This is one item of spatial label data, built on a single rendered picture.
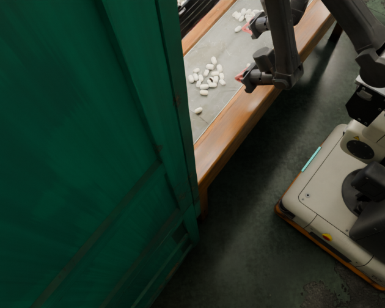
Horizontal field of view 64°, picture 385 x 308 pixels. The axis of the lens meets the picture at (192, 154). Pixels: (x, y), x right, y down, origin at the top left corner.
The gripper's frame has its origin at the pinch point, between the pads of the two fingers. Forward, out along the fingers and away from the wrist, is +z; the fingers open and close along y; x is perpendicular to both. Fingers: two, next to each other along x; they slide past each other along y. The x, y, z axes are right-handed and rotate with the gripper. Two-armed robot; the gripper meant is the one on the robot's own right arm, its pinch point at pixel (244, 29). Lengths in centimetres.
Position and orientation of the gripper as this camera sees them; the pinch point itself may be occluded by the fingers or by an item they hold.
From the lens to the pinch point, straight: 145.6
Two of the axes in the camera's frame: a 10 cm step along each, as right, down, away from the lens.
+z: -5.9, -1.5, 7.9
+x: 5.3, 6.7, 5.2
